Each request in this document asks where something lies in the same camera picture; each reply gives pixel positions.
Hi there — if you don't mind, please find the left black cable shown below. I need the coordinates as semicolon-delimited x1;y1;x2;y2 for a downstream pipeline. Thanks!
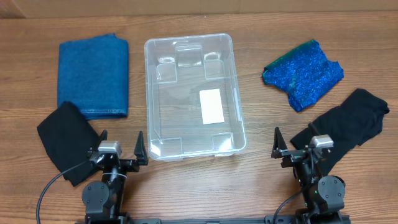
35;159;94;224

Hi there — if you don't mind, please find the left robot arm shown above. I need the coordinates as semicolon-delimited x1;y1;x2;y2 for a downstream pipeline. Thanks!
81;130;149;224

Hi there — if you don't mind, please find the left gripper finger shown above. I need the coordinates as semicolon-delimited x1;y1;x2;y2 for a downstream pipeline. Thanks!
98;129;108;146
134;131;149;166

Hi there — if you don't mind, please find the sparkly blue green fabric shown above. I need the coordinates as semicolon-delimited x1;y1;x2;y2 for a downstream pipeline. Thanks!
262;40;344;112

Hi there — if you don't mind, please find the clear plastic storage bin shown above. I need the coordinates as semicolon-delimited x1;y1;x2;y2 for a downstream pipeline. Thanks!
144;33;247;161

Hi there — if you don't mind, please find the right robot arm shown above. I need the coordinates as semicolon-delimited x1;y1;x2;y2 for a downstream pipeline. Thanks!
271;123;351;223

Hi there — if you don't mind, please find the folded blue denim cloth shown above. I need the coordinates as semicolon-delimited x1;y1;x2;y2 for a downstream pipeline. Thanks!
57;34;129;119

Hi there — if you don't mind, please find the black cloth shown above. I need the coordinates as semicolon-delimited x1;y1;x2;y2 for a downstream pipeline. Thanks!
290;105;352;177
341;88;389;146
37;101;100;187

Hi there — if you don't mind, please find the right black cable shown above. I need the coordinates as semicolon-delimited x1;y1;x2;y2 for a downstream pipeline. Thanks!
272;189;304;223

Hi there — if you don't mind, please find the white label in bin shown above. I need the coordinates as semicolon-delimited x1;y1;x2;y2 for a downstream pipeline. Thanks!
200;89;224;124

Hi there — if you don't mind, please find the black cable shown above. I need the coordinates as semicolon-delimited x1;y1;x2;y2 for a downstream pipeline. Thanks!
35;159;94;224
272;189;304;223

